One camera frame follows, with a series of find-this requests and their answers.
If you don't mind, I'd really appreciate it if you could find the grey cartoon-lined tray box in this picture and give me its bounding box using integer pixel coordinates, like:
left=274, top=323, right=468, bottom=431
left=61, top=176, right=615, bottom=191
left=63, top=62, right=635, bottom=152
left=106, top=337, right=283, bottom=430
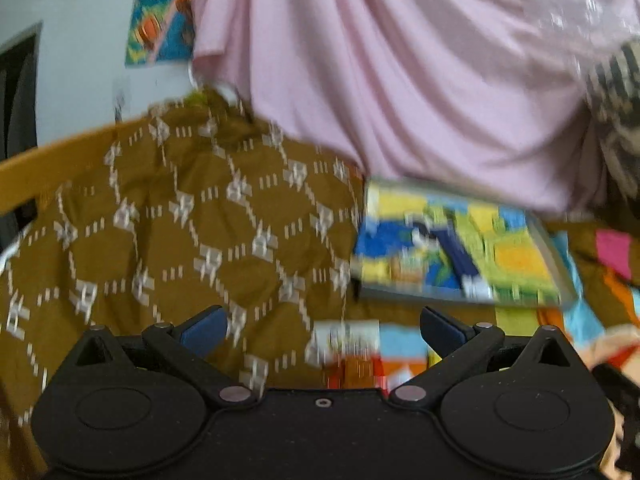
left=352, top=179, right=577, bottom=310

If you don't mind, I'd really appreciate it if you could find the brown patterned PF blanket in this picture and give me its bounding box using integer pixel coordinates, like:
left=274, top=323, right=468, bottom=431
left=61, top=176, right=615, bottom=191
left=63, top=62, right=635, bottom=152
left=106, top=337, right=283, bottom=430
left=0, top=88, right=369, bottom=480

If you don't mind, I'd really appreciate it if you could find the colourful striped bedsheet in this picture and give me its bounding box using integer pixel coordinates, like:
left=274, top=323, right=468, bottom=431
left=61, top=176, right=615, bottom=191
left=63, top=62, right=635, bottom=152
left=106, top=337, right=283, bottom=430
left=304, top=219, right=640, bottom=480

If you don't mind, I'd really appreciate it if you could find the pink hanging sheet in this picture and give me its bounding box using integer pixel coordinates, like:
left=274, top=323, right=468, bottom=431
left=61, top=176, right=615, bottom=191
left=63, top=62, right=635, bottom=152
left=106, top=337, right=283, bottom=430
left=191, top=0, right=639, bottom=211

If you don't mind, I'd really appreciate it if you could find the checkered clothes bundle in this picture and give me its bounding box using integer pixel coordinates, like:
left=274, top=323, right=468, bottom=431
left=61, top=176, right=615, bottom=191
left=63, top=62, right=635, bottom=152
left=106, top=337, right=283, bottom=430
left=585, top=37, right=639, bottom=202

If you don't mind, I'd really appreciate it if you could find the yellow wooden bed frame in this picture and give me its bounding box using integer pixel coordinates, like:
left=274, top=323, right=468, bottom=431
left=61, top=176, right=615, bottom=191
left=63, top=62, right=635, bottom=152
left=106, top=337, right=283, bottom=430
left=0, top=118, right=144, bottom=214

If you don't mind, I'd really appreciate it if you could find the colourful cartoon wall poster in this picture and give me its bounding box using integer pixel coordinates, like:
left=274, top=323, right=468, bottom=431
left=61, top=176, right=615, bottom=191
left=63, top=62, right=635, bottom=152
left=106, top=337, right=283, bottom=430
left=125, top=0, right=194, bottom=66

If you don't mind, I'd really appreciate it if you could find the dark doorway frame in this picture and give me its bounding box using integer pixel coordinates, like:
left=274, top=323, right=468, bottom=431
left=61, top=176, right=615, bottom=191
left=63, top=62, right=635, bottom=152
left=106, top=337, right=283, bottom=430
left=1, top=22, right=42, bottom=160

